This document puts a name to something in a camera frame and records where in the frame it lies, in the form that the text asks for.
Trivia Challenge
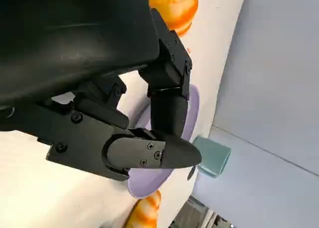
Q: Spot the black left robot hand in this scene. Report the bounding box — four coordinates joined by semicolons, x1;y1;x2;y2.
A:
0;0;202;182

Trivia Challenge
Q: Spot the orange white toy bread roll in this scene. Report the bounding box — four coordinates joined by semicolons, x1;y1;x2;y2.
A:
143;0;202;36
127;190;162;228

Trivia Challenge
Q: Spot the lilac plate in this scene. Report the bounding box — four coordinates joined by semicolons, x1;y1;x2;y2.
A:
117;85;201;199

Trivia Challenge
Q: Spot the pale green mug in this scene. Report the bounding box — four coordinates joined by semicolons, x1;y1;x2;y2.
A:
194;135;232;181

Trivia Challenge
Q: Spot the black table cable hole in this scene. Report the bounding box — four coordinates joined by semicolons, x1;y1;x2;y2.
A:
187;164;197;181

